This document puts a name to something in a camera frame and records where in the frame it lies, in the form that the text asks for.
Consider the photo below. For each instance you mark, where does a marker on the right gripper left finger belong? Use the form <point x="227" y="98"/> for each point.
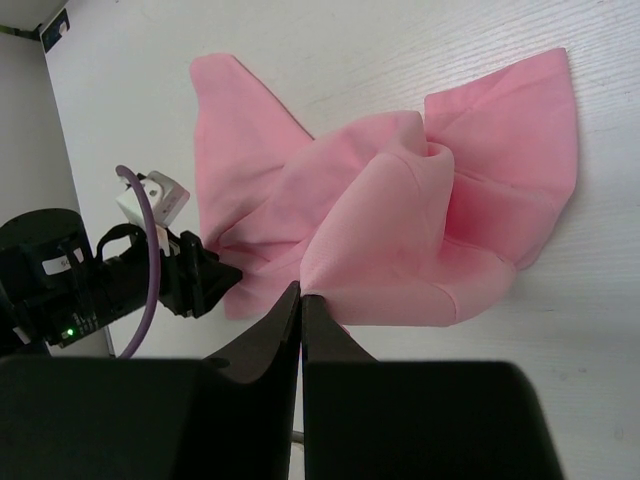
<point x="268" y="348"/>

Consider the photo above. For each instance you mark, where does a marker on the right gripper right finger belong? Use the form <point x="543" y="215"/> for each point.
<point x="324" y="340"/>

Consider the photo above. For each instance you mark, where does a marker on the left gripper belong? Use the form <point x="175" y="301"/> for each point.
<point x="56" y="289"/>

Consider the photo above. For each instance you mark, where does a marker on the pink t-shirt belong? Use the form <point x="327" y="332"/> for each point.
<point x="402" y="218"/>

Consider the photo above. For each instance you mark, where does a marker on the blue corner label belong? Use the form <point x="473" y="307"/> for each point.
<point x="56" y="29"/>

